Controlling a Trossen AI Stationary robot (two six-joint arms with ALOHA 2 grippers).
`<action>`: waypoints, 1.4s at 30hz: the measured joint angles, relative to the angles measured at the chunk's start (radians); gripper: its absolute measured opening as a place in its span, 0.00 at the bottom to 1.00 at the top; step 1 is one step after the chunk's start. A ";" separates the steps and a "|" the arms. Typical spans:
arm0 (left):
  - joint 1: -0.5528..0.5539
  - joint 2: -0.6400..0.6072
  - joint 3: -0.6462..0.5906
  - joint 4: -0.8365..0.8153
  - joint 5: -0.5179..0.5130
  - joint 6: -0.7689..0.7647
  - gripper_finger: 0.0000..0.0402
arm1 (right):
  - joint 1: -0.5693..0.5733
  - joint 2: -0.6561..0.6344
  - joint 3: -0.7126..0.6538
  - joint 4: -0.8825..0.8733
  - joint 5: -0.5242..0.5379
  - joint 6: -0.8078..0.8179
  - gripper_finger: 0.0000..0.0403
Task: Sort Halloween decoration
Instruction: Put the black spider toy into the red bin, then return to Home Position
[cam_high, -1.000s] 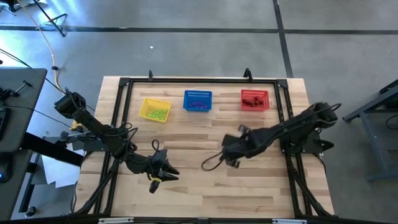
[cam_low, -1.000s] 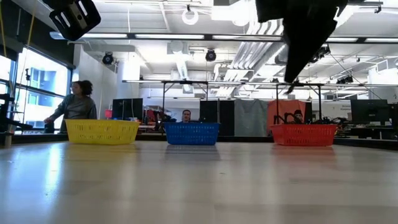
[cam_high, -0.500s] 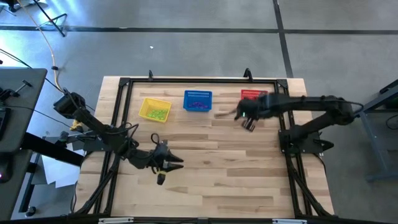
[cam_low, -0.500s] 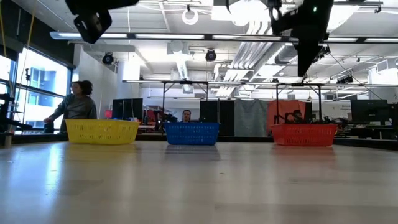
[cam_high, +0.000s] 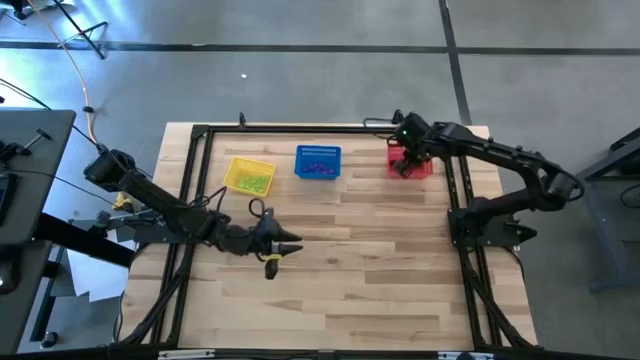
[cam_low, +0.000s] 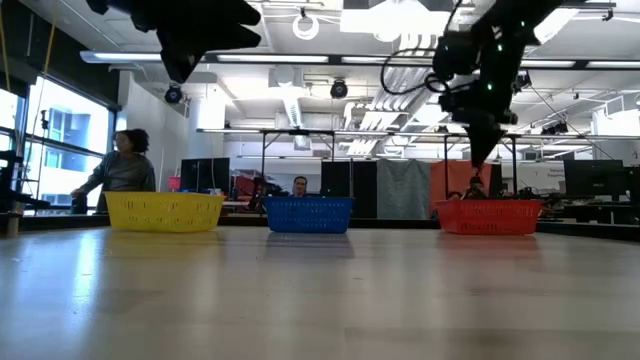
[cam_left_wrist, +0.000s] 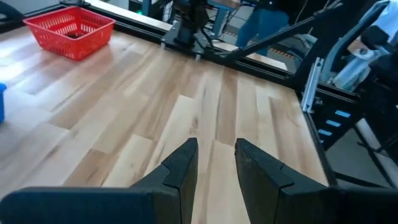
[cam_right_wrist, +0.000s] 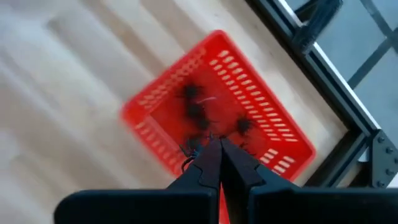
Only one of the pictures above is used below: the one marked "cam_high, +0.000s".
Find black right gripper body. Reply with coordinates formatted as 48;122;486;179
393;112;437;165

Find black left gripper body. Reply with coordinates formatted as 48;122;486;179
213;208;282;257

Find red plastic basket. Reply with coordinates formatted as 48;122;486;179
386;139;435;180

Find yellow plastic basket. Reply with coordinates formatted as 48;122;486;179
222;156;278;199

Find blue plastic basket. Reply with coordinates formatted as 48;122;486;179
293;144;343;181

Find white paper sheets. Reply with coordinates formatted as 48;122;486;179
66;227;137;304

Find black support beam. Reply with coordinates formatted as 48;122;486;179
33;212;137;269

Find blue-grey metal table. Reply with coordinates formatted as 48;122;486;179
574;127;640;296

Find grey side desk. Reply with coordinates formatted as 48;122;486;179
0;108;77;354

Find black clamp tool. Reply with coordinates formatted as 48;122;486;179
0;128;53;162

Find black floor stand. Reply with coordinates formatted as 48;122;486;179
52;0;110;60

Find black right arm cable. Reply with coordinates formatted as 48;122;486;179
363;108;407;140

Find silver frame bracket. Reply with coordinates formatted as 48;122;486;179
157;349;217;360
437;351;495;360

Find yellow floor cable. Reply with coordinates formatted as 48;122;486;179
27;0;101;146

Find black floor cable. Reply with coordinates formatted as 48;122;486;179
0;77;109;156

